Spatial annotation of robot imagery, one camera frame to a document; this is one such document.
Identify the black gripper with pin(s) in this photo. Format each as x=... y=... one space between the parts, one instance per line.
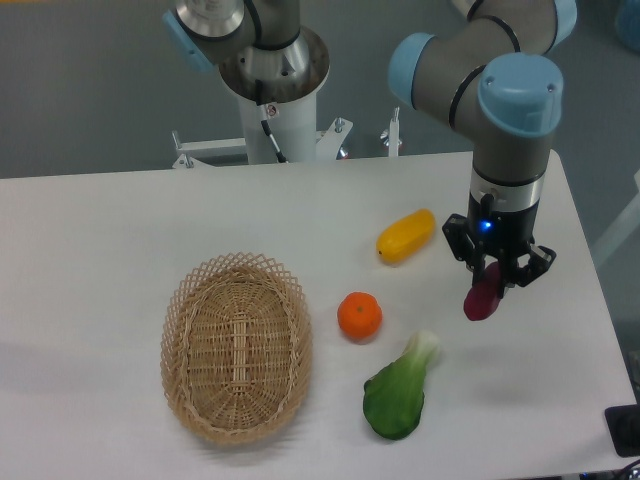
x=504 y=235

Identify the purple sweet potato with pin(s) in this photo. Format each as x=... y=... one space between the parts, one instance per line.
x=484 y=297

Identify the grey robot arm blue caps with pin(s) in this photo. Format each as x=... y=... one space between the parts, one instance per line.
x=493 y=83

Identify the yellow mango toy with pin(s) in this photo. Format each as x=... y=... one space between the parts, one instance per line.
x=406 y=236

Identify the orange tangerine toy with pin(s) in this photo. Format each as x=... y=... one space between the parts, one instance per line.
x=359 y=316

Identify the green bok choy toy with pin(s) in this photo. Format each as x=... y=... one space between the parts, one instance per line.
x=394 y=397

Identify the black device at table edge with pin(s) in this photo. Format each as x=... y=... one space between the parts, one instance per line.
x=623 y=425

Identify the oval wicker basket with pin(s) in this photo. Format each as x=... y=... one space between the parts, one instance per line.
x=236 y=349

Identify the white frame bracket with bolt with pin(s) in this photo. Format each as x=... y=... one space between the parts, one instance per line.
x=390 y=138

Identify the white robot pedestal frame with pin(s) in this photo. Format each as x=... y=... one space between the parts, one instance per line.
x=272 y=133

